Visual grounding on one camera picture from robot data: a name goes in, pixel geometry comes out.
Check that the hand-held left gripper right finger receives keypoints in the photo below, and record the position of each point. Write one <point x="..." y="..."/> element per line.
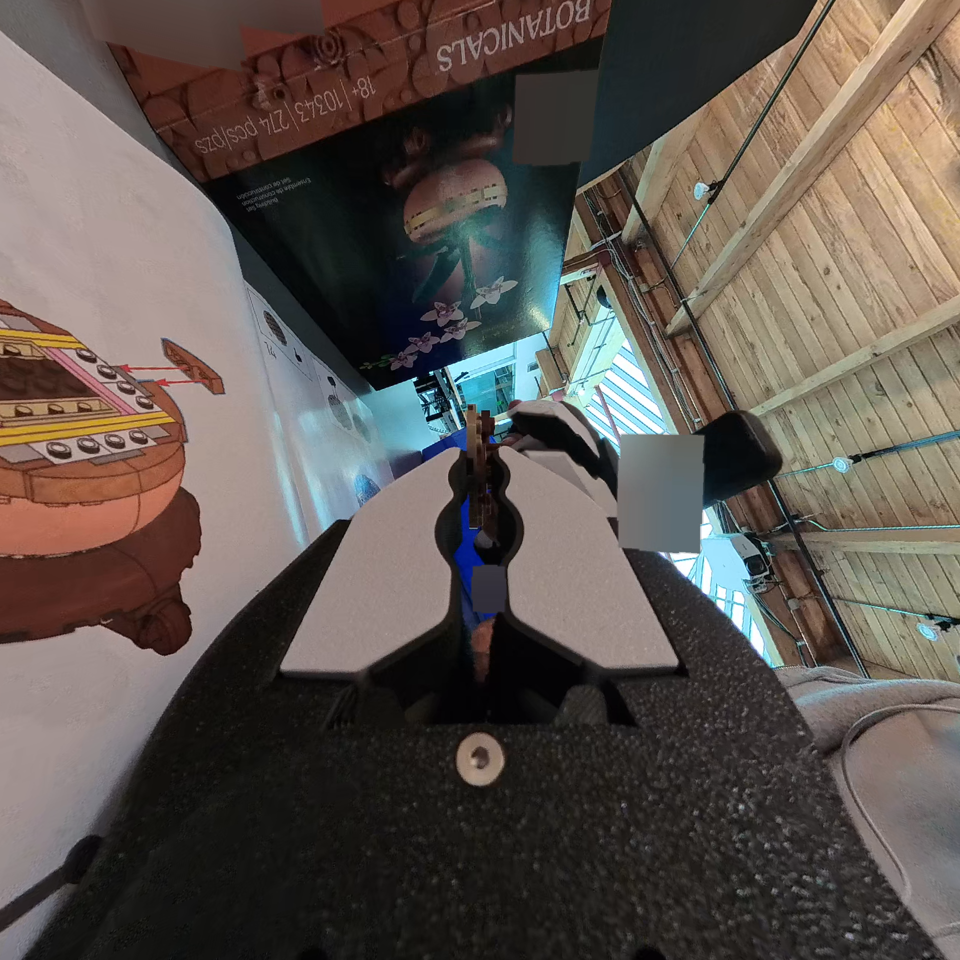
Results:
<point x="585" y="593"/>

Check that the black panel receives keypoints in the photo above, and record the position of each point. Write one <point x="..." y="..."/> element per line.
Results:
<point x="690" y="75"/>

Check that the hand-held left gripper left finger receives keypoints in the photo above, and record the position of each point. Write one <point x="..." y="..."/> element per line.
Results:
<point x="375" y="593"/>

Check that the ceiling spot lamp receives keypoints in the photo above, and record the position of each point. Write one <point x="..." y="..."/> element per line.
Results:
<point x="840" y="465"/>
<point x="701" y="191"/>
<point x="927" y="630"/>

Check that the tan round plate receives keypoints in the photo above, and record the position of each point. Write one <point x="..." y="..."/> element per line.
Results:
<point x="480" y="450"/>

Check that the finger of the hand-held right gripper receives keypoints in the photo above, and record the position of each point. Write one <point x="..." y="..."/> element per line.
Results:
<point x="578" y="477"/>
<point x="563" y="420"/>

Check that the black flower print box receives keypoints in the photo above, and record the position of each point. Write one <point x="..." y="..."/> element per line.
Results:
<point x="390" y="195"/>

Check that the white ceiling projector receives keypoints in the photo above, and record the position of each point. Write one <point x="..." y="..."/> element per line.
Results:
<point x="750" y="558"/>

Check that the blue plastic bin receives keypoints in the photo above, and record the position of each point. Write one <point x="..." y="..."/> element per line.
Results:
<point x="477" y="548"/>

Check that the white instruction booklet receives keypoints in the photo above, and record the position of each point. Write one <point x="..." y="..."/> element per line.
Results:
<point x="135" y="300"/>

